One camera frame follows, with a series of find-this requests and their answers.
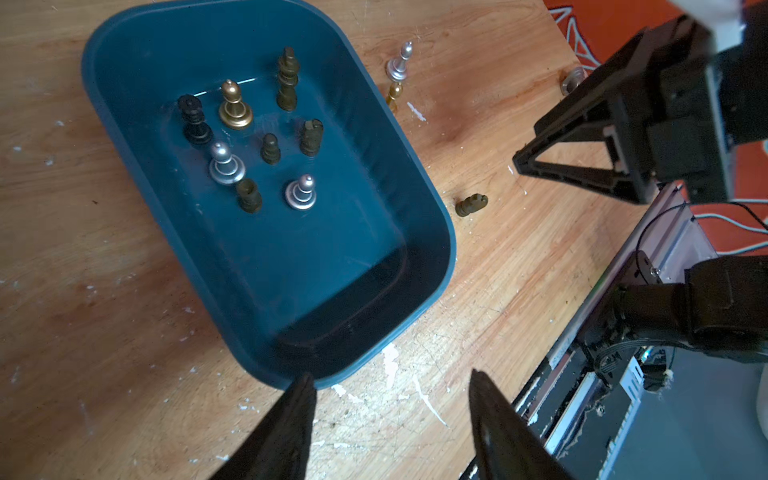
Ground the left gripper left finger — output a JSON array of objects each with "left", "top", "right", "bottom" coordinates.
[{"left": 212, "top": 373, "right": 317, "bottom": 479}]

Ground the teal plastic storage box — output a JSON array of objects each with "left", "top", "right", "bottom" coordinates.
[{"left": 82, "top": 1, "right": 456, "bottom": 389}]

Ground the gold chess piece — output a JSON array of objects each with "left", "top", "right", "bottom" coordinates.
[
  {"left": 385, "top": 82, "right": 403, "bottom": 113},
  {"left": 218, "top": 79, "right": 254, "bottom": 130}
]

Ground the silver chess piece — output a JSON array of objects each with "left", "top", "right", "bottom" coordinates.
[
  {"left": 284, "top": 174, "right": 317, "bottom": 210},
  {"left": 385, "top": 41, "right": 413, "bottom": 83},
  {"left": 209, "top": 141, "right": 246, "bottom": 186}
]

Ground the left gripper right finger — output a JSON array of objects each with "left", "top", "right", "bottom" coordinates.
[{"left": 468, "top": 369, "right": 571, "bottom": 479}]

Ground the small metal object far right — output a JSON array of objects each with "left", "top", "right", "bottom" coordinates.
[{"left": 560, "top": 66, "right": 587, "bottom": 97}]

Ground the dark chess piece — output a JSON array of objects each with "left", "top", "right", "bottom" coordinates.
[
  {"left": 299, "top": 119, "right": 324, "bottom": 157},
  {"left": 177, "top": 94, "right": 213, "bottom": 145},
  {"left": 236, "top": 178, "right": 263, "bottom": 214},
  {"left": 455, "top": 193, "right": 488, "bottom": 217},
  {"left": 261, "top": 133, "right": 281, "bottom": 165},
  {"left": 276, "top": 47, "right": 300, "bottom": 112}
]

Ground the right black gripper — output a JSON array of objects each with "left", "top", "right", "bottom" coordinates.
[{"left": 513, "top": 16, "right": 734, "bottom": 204}]

